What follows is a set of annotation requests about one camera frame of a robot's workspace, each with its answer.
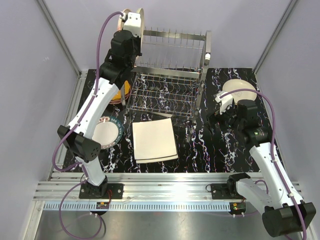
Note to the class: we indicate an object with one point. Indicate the cream round plate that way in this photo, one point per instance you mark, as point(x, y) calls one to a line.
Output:
point(236, 84)

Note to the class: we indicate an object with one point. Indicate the black marble pattern mat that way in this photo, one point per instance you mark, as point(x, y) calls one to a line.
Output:
point(198, 150)

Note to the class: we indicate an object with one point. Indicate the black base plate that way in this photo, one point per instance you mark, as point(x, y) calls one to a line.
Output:
point(115, 191)
point(222, 191)

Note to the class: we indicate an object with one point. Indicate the slotted white cable duct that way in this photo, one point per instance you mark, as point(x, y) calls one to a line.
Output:
point(141, 206)

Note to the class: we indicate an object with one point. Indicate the pink and cream plate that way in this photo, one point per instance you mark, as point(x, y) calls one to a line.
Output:
point(122, 19)

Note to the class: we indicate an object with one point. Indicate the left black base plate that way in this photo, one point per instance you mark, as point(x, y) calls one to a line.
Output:
point(115, 191)

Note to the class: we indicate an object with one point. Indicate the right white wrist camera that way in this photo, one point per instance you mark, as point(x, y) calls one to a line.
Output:
point(225, 101)

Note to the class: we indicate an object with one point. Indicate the white square plate black rim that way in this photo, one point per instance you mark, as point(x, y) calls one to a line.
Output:
point(155, 160)

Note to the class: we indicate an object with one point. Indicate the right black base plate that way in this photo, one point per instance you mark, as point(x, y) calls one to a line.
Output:
point(222, 191)

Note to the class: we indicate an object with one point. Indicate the green rimmed white plate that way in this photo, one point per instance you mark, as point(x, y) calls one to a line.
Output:
point(108, 132)

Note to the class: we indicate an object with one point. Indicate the right aluminium frame post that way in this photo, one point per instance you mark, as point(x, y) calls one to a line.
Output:
point(275, 34)

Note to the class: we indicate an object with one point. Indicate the orange polka dot plate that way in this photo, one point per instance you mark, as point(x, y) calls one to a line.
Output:
point(127, 91)

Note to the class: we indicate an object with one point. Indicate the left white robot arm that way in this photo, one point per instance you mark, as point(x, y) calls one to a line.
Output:
point(77, 137)

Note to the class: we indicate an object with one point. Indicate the left aluminium frame post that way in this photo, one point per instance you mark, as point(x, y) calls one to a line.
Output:
point(58, 36)

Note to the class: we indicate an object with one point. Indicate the steel two-tier dish rack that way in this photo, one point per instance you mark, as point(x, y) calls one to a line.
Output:
point(170, 75)

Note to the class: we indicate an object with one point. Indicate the aluminium mounting rail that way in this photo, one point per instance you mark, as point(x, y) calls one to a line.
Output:
point(137, 187)

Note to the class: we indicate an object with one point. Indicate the aluminium frame post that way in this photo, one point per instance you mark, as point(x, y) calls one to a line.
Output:
point(58, 36)
point(275, 34)

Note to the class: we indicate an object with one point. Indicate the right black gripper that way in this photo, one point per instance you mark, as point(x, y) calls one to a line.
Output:
point(215, 117)

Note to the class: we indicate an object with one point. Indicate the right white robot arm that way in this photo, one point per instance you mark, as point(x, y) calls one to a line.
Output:
point(282, 208)

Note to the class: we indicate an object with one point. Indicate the pale green round plate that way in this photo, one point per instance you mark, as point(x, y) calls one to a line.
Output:
point(140, 11)

